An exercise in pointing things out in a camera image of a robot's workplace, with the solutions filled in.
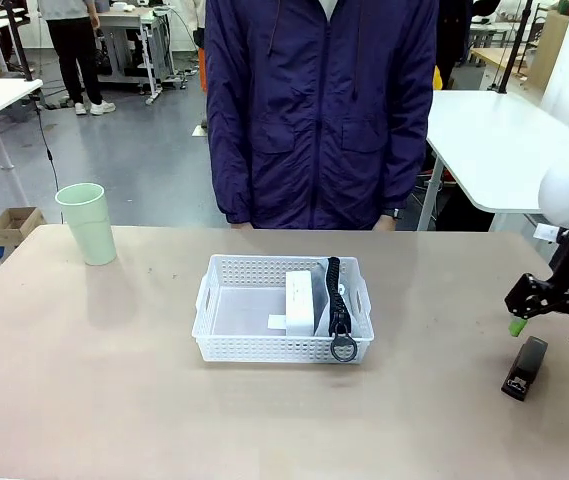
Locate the person in purple jacket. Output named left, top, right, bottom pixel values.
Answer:
left=203, top=0, right=439, bottom=231

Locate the pale green plastic cup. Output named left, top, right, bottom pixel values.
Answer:
left=54, top=182, right=118, bottom=267

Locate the bystander in grey top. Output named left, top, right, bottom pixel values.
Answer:
left=37, top=0, right=117, bottom=117

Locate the wooden background table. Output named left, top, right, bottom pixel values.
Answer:
left=469, top=46, right=533, bottom=81

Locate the white perforated plastic basket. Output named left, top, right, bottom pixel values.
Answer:
left=191, top=253, right=376, bottom=365

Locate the white metal workbench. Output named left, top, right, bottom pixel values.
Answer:
left=94, top=3, right=178, bottom=105

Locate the person's left forearm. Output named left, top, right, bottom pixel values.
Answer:
left=378, top=114, right=438, bottom=221

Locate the black stapler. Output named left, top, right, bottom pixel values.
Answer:
left=500, top=335, right=549, bottom=401

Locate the bystander in dark clothes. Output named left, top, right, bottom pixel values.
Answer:
left=436, top=0, right=476, bottom=91

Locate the brown cardboard box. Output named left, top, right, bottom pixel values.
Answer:
left=0, top=206, right=48, bottom=250

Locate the white rectangular box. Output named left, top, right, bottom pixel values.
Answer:
left=284, top=270, right=316, bottom=337

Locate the person's right forearm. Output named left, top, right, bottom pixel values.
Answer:
left=205, top=114, right=258, bottom=227

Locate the large white table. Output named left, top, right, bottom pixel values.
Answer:
left=416, top=89, right=569, bottom=232

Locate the brown wooden board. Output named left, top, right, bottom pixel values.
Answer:
left=527, top=8, right=569, bottom=92

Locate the thin black hanging cable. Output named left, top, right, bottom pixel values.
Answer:
left=28, top=97, right=64, bottom=194

